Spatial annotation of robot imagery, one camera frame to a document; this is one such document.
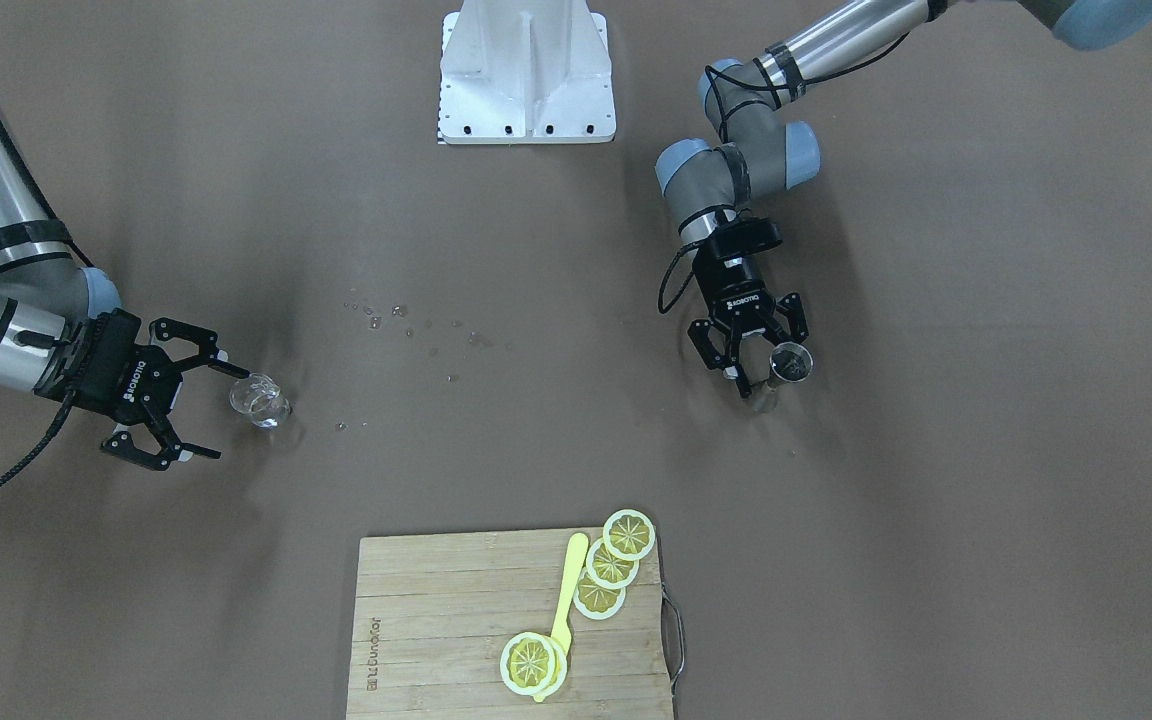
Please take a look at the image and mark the lemon slice on knife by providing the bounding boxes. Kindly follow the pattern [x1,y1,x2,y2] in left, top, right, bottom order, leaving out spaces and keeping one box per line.
[499,632,570,703]

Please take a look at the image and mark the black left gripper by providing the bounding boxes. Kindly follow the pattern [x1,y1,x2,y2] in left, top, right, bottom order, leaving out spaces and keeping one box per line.
[687,222,809,400]

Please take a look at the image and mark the yellow plastic knife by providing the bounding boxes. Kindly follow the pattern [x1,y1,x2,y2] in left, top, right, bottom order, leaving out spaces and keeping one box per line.
[532,532,589,703]

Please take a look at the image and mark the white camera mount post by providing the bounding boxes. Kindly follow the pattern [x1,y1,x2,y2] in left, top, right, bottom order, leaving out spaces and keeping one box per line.
[435,1,617,145]

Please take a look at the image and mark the wooden cutting board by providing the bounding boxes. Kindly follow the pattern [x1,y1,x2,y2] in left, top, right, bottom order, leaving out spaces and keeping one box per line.
[346,528,677,719]

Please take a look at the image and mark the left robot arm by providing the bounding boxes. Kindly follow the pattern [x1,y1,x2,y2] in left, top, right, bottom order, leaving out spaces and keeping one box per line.
[655,1,1152,407]

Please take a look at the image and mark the steel jigger measuring cup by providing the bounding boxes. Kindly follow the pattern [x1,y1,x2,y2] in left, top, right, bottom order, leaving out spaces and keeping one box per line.
[750,342,814,414]

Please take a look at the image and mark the small clear glass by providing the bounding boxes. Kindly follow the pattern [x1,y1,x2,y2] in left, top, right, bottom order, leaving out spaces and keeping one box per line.
[228,373,291,429]

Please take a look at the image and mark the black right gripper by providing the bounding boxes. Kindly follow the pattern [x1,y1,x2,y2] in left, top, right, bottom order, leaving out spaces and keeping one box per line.
[61,310,251,471]

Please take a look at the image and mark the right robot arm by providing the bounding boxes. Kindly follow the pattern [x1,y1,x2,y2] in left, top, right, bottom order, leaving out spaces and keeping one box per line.
[0,118,247,471]

